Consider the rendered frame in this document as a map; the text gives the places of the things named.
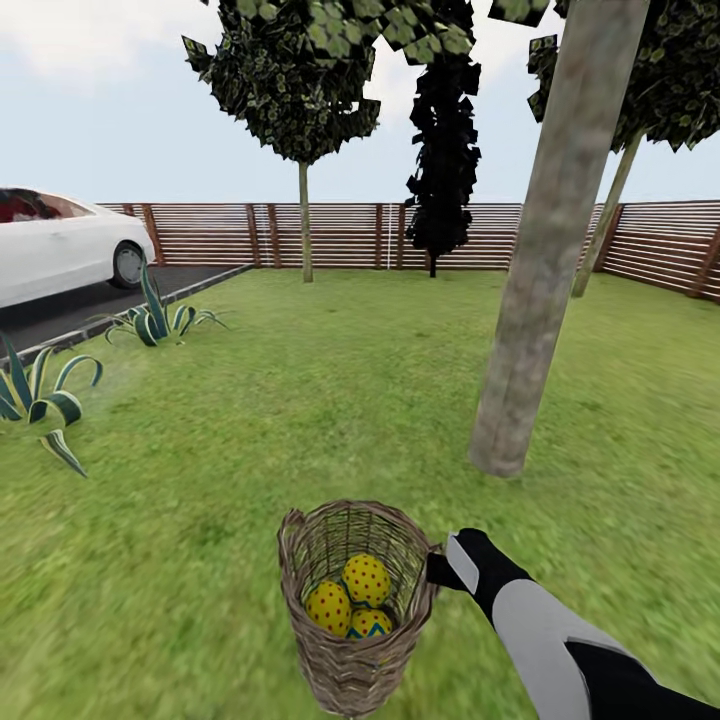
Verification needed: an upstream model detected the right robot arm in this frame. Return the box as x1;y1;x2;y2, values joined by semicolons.
426;528;720;720

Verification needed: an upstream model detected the wicker basket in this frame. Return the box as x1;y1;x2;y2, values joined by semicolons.
276;499;447;720

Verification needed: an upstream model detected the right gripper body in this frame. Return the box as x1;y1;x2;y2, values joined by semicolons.
426;552;468;592

